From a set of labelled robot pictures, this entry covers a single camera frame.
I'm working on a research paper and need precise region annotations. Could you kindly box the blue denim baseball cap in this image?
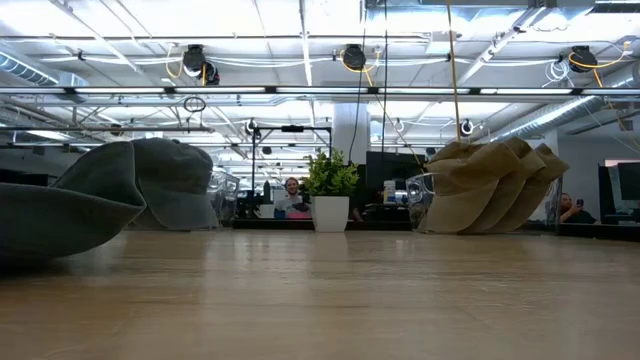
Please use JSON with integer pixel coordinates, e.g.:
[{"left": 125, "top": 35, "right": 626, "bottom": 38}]
[
  {"left": 130, "top": 137, "right": 221, "bottom": 232},
  {"left": 0, "top": 140, "right": 147, "bottom": 264}
]

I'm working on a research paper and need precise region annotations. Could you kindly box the tan corduroy baseball cap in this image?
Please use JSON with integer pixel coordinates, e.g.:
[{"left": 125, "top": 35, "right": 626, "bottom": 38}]
[
  {"left": 423, "top": 141, "right": 522, "bottom": 235},
  {"left": 459, "top": 136, "right": 547, "bottom": 235},
  {"left": 487, "top": 143, "right": 570, "bottom": 235}
]

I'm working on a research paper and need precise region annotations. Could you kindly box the green plant in white pot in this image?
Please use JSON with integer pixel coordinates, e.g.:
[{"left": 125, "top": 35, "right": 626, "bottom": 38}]
[{"left": 302, "top": 147, "right": 361, "bottom": 234}]

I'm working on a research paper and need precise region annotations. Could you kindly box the person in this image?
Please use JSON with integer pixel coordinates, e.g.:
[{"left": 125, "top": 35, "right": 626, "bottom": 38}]
[
  {"left": 558, "top": 192, "right": 599, "bottom": 225},
  {"left": 272, "top": 176, "right": 314, "bottom": 221}
]

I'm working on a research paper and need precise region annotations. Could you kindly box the black monitor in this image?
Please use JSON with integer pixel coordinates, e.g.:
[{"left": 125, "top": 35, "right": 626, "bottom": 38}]
[{"left": 365, "top": 151, "right": 431, "bottom": 191}]

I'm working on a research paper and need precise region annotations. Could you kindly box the long ceiling light strip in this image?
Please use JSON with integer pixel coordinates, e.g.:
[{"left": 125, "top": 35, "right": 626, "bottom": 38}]
[{"left": 0, "top": 85, "right": 640, "bottom": 97}]

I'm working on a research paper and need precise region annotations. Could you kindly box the dark computer monitor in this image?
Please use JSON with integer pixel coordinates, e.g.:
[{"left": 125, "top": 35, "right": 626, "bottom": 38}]
[{"left": 597, "top": 160, "right": 640, "bottom": 225}]

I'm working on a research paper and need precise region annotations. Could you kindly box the black metal stand frame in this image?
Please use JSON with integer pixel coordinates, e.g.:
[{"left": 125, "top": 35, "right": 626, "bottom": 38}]
[{"left": 250, "top": 124, "right": 334, "bottom": 177}]

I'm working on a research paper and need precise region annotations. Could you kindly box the black aluminium frame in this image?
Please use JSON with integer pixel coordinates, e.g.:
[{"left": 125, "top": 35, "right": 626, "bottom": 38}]
[{"left": 232, "top": 218, "right": 640, "bottom": 242}]

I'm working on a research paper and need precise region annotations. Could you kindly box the thin black hanging cable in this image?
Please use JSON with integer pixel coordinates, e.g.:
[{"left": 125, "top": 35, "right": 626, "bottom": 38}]
[{"left": 347, "top": 0, "right": 369, "bottom": 164}]

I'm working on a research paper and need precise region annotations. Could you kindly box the black hanging power cable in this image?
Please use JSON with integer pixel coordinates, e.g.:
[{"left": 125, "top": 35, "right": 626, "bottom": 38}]
[{"left": 381, "top": 0, "right": 390, "bottom": 156}]

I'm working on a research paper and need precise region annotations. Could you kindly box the black ceiling cable reel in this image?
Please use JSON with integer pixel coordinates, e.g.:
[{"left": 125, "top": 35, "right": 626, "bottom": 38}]
[
  {"left": 568, "top": 44, "right": 600, "bottom": 75},
  {"left": 181, "top": 43, "right": 221, "bottom": 87},
  {"left": 341, "top": 43, "right": 369, "bottom": 73}
]

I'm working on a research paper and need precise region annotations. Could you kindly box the black hanging cable loop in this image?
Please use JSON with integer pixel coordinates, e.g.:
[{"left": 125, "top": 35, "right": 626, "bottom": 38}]
[{"left": 182, "top": 95, "right": 208, "bottom": 114}]

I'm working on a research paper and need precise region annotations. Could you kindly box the yellow hanging power cord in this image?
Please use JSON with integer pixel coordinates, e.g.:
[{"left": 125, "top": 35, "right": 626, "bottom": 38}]
[{"left": 445, "top": 0, "right": 464, "bottom": 146}]

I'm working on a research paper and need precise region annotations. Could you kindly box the silver ventilation duct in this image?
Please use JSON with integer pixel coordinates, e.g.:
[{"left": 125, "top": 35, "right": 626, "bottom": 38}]
[{"left": 489, "top": 64, "right": 640, "bottom": 144}]

